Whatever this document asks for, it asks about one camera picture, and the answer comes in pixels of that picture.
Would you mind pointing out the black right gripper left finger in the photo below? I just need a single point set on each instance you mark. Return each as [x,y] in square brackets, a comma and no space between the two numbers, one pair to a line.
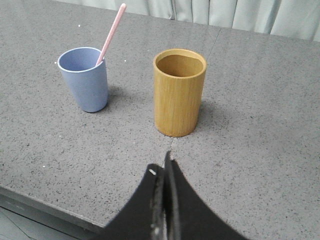
[142,217]

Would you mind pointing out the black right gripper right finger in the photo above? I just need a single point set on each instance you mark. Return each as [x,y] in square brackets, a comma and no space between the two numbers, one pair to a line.
[187,216]

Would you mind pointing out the blue plastic cup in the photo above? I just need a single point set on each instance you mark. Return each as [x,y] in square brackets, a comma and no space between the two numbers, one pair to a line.
[86,79]

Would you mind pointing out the bamboo cylinder holder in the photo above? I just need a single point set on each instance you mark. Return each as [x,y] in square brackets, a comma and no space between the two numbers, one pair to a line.
[179,76]

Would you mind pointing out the pale green curtain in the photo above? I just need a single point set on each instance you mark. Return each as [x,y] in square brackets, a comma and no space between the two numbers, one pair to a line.
[289,18]

